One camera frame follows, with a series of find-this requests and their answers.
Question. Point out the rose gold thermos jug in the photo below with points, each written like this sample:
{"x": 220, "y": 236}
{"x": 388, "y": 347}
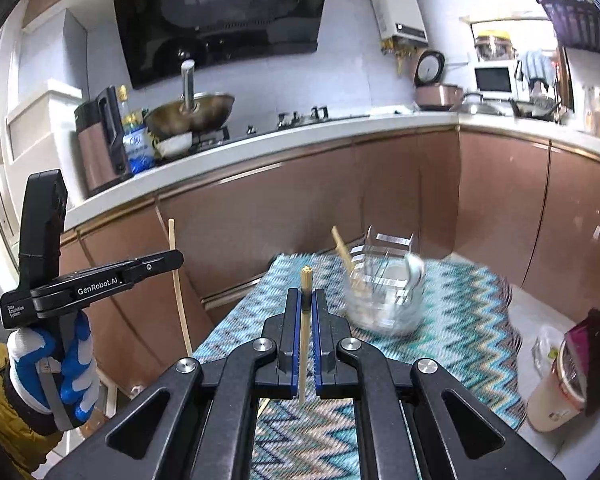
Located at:
{"x": 97, "y": 155}

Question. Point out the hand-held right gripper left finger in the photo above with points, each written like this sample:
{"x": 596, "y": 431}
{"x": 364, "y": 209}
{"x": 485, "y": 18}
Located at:
{"x": 297, "y": 350}

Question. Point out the steel wok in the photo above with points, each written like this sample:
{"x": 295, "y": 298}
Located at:
{"x": 205, "y": 112}

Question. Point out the beige plastic bucket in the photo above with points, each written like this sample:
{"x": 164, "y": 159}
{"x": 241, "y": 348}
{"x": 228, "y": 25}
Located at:
{"x": 550, "y": 400}

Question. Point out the wooden chopstick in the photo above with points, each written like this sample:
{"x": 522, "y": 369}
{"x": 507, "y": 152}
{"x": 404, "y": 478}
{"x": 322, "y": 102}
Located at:
{"x": 345, "y": 255}
{"x": 180, "y": 300}
{"x": 263, "y": 406}
{"x": 305, "y": 320}

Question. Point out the glass utensil holder jar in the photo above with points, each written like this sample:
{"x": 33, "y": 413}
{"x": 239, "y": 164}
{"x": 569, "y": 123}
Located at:
{"x": 385, "y": 310}

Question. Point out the person's left forearm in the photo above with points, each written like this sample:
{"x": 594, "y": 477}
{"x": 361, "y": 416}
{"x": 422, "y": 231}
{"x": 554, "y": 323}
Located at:
{"x": 10, "y": 425}

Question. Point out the cooking oil bottle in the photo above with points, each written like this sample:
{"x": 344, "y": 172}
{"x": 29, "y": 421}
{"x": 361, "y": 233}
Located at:
{"x": 137, "y": 150}

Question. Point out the dark frying pan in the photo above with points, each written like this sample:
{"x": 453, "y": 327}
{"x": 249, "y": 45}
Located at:
{"x": 535, "y": 108}

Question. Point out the clear plastic bottle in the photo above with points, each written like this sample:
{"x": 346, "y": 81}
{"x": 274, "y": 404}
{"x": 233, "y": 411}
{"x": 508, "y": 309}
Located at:
{"x": 593, "y": 110}

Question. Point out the brown lower cabinets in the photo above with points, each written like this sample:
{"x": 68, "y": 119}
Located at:
{"x": 505, "y": 200}

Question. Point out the white microwave oven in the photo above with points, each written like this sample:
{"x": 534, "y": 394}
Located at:
{"x": 494, "y": 81}

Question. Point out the steel pot with yellow lid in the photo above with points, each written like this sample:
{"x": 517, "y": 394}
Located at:
{"x": 495, "y": 47}

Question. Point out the rose gold rice cooker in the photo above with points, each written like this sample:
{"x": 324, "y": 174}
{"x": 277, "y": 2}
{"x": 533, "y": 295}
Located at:
{"x": 437, "y": 95}

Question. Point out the white water heater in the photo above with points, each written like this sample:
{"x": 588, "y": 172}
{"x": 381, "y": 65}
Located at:
{"x": 400, "y": 12}

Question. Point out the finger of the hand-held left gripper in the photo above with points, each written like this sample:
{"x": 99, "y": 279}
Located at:
{"x": 160, "y": 263}

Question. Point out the pan with glass lid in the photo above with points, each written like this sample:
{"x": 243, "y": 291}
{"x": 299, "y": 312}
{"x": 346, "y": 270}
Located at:
{"x": 475, "y": 106}

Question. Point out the black range hood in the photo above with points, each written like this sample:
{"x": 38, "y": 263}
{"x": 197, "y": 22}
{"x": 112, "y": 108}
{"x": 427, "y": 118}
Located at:
{"x": 220, "y": 15}

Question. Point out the white kitchen countertop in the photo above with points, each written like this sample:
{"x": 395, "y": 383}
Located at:
{"x": 330, "y": 132}

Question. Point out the clear plastic bag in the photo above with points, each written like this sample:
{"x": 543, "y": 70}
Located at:
{"x": 545, "y": 350}

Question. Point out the white bowl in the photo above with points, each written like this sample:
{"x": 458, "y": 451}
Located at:
{"x": 175, "y": 144}

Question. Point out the gas stove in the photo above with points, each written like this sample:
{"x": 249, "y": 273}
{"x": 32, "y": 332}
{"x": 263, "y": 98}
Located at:
{"x": 290, "y": 122}

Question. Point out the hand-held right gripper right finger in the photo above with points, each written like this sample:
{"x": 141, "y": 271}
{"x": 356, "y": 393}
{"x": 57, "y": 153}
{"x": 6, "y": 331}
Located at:
{"x": 318, "y": 350}

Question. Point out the person's left hand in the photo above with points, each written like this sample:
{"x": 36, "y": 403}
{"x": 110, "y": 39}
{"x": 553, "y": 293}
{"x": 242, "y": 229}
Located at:
{"x": 77, "y": 355}

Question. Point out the zigzag woven table mat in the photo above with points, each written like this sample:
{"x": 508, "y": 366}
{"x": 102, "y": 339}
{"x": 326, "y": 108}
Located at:
{"x": 455, "y": 335}

